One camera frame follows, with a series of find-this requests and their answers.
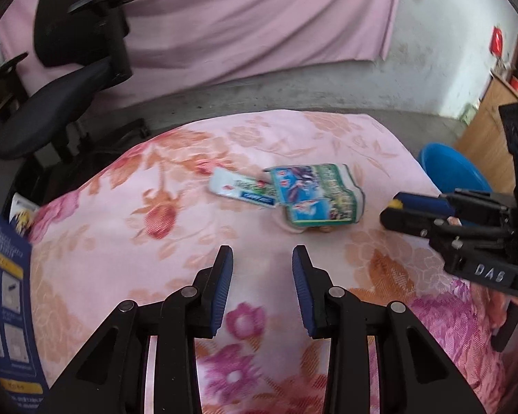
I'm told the pink hanging cloth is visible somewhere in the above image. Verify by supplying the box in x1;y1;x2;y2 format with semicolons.
0;0;405;109

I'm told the pink floral blanket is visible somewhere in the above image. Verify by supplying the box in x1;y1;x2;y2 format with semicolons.
28;110;516;414

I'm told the blue cardboard box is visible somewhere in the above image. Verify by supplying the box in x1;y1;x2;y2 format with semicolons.
0;197;51;402

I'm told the white yellow packet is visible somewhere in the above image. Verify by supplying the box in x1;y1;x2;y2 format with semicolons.
10;195;40;236

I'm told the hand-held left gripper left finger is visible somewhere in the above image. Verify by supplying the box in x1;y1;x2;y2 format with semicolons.
47;245;234;414

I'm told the black office chair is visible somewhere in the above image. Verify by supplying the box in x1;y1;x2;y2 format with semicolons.
0;0;150;170

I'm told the white wrapper with blue stripe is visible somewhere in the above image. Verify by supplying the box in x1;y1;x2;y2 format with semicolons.
207;167;278;209

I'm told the wooden cabinet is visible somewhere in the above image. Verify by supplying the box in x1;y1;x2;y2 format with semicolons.
454;71;518;190

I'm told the green printed wrapper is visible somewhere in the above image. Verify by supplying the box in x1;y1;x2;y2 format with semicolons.
265;162;367;228

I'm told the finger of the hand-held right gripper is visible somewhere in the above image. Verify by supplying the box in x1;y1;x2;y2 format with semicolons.
380;207;448;243
390;192;459;219

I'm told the red wall hanging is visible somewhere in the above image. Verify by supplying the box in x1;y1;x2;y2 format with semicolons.
489;26;504;58

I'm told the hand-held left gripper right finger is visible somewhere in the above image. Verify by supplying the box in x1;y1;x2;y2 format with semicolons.
292;244;488;414

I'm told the blue plastic basin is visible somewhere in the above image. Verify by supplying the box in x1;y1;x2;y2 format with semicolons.
418;142;493;197

